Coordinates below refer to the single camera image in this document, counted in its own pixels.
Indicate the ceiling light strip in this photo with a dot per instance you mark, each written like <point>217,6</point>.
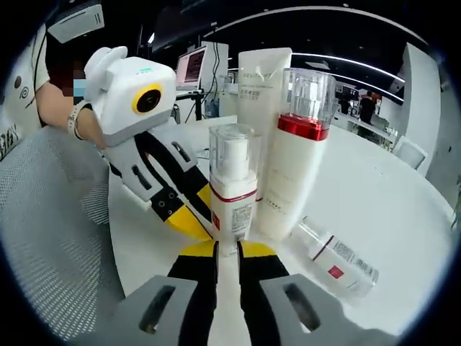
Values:
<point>360,68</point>

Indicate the white skincare tube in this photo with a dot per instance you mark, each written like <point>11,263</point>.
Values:
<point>263,83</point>

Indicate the white air conditioner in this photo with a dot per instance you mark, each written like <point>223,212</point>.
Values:
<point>77,21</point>

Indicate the person's left hand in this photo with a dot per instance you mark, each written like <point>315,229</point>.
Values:
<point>90,126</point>

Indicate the grey mesh office chair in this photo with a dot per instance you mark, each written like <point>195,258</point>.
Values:
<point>43,216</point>

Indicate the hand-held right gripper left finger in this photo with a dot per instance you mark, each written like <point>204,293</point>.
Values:
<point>194,288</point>

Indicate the person in white shirt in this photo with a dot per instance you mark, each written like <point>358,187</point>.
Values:
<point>18,90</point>

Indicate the white wristwatch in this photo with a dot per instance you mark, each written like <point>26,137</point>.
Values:
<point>73,120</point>

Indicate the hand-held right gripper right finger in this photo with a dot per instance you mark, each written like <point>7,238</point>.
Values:
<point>259,288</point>

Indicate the open laptop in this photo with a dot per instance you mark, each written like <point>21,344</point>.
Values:
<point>192,66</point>

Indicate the red collar white skincare bottle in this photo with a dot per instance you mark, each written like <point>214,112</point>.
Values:
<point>291,173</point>

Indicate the small white skincare bottle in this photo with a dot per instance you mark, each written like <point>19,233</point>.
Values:
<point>234,202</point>
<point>335,256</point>

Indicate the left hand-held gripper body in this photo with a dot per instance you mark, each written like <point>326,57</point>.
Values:
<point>122,93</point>

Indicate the white framed chair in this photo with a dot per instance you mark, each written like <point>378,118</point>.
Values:
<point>410,151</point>

